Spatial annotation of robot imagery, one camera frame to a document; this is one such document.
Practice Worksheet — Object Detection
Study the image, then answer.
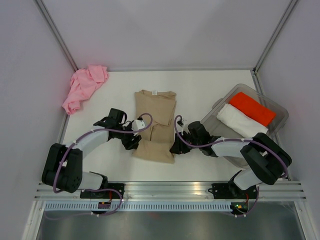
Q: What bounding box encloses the right aluminium frame post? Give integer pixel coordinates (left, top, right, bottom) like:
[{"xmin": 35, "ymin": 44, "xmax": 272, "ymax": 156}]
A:
[{"xmin": 251, "ymin": 0, "xmax": 300, "ymax": 75}]

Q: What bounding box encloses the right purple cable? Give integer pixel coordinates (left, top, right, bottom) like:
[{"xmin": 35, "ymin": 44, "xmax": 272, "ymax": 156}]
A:
[{"xmin": 173, "ymin": 114, "xmax": 290, "ymax": 218}]

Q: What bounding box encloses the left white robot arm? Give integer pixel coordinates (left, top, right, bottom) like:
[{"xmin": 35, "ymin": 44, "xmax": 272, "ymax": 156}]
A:
[{"xmin": 41, "ymin": 108, "xmax": 147, "ymax": 198}]

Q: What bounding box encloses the aluminium front rail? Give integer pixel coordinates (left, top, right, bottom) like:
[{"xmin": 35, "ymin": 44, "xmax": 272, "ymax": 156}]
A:
[{"xmin": 33, "ymin": 180, "xmax": 307, "ymax": 202}]

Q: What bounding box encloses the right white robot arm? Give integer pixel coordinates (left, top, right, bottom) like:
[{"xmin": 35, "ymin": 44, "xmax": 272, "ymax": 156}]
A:
[{"xmin": 170, "ymin": 121, "xmax": 292, "ymax": 198}]

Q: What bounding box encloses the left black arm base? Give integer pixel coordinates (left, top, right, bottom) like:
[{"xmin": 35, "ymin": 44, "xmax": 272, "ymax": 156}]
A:
[{"xmin": 80, "ymin": 182, "xmax": 125, "ymax": 200}]

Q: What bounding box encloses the beige t shirt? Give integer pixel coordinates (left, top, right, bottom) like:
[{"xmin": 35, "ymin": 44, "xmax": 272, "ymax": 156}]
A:
[{"xmin": 132, "ymin": 90, "xmax": 177, "ymax": 164}]

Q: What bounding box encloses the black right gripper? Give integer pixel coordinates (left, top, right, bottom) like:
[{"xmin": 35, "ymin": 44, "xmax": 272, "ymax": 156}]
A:
[{"xmin": 169, "ymin": 130, "xmax": 201, "ymax": 155}]

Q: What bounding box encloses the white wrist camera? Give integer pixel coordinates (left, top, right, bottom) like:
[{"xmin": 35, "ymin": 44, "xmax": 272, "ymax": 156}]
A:
[
  {"xmin": 177, "ymin": 118, "xmax": 189, "ymax": 135},
  {"xmin": 131, "ymin": 119, "xmax": 146, "ymax": 133}
]

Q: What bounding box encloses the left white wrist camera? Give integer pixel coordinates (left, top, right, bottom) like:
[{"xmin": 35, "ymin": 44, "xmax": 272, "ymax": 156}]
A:
[{"xmin": 131, "ymin": 119, "xmax": 146, "ymax": 133}]

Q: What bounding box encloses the clear grey plastic bin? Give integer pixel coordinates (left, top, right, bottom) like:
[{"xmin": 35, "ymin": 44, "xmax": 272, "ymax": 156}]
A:
[{"xmin": 201, "ymin": 83, "xmax": 290, "ymax": 168}]

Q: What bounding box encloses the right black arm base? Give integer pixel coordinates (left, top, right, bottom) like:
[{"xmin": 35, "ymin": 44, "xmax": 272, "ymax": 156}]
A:
[{"xmin": 208, "ymin": 183, "xmax": 258, "ymax": 200}]

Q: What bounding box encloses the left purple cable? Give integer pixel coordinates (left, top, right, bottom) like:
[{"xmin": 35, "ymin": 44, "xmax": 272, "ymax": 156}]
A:
[{"xmin": 44, "ymin": 113, "xmax": 154, "ymax": 221}]

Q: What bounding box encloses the white t shirt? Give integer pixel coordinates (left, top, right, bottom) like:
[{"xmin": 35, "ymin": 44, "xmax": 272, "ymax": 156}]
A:
[{"xmin": 216, "ymin": 103, "xmax": 268, "ymax": 138}]

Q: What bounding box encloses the rolled orange t shirt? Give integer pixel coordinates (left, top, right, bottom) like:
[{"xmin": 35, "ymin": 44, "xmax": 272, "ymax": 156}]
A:
[{"xmin": 228, "ymin": 92, "xmax": 276, "ymax": 127}]

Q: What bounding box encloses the purple cable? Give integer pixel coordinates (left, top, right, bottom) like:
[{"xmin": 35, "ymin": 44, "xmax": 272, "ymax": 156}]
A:
[
  {"xmin": 44, "ymin": 113, "xmax": 154, "ymax": 221},
  {"xmin": 173, "ymin": 114, "xmax": 290, "ymax": 218}
]

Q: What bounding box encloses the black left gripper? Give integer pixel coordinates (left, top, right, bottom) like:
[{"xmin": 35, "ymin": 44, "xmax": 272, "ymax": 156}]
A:
[{"xmin": 115, "ymin": 120, "xmax": 142, "ymax": 151}]

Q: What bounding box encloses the pink crumpled t shirt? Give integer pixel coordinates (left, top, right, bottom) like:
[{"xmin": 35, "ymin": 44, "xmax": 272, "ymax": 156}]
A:
[{"xmin": 62, "ymin": 65, "xmax": 109, "ymax": 115}]

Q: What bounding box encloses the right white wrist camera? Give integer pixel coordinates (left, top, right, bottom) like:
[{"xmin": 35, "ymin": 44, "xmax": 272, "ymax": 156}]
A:
[{"xmin": 177, "ymin": 118, "xmax": 189, "ymax": 135}]

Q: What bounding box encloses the white slotted cable duct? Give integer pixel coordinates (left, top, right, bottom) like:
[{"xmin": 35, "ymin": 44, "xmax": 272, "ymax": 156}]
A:
[{"xmin": 44, "ymin": 201, "xmax": 232, "ymax": 212}]

